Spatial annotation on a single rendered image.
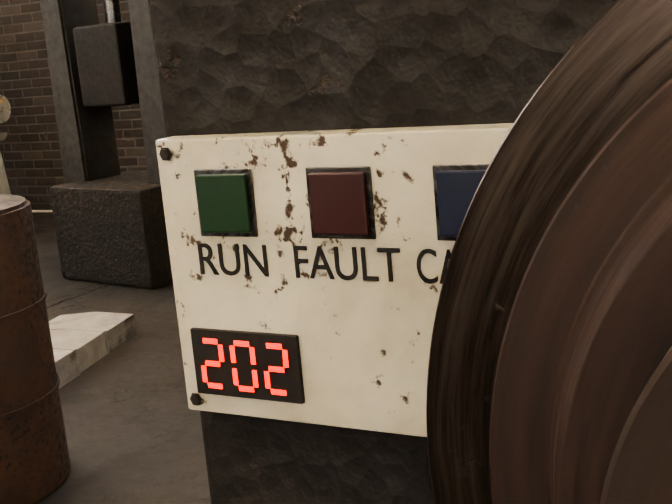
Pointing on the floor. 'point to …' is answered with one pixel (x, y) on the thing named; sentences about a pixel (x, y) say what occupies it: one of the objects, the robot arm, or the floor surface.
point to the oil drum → (26, 368)
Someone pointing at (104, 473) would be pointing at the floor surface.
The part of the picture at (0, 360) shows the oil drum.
